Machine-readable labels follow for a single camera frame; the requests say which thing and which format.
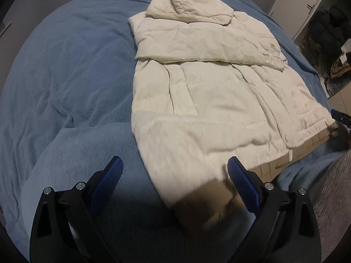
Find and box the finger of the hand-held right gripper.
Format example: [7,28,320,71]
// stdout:
[330,109,351,128]

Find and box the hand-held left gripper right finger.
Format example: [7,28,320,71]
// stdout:
[227,156,322,263]

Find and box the blue fleece blanket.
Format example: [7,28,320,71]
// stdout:
[0,0,351,263]

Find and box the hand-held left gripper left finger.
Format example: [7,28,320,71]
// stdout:
[29,156,124,263]

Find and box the pile of dark clothes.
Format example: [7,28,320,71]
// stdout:
[302,8,351,80]

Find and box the white wardrobe door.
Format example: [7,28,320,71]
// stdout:
[267,0,328,40]

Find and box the cream hooded jacket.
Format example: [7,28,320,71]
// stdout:
[128,0,339,237]

